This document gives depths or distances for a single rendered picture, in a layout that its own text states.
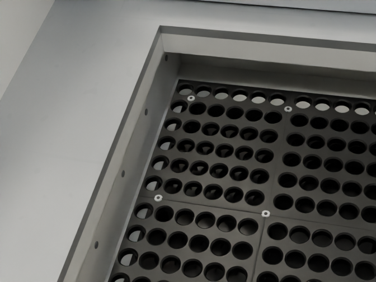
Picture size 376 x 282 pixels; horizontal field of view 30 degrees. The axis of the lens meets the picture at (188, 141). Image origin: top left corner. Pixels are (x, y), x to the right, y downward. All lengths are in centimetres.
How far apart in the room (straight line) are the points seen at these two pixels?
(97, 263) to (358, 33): 24
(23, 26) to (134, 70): 9
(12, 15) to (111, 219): 16
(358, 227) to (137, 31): 21
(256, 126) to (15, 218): 18
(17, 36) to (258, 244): 22
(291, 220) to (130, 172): 14
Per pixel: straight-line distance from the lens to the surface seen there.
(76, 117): 48
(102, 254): 51
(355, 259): 45
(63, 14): 56
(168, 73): 61
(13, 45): 52
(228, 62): 64
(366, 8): 52
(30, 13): 54
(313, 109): 52
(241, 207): 47
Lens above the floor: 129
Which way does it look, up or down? 50 degrees down
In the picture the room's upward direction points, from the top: 10 degrees counter-clockwise
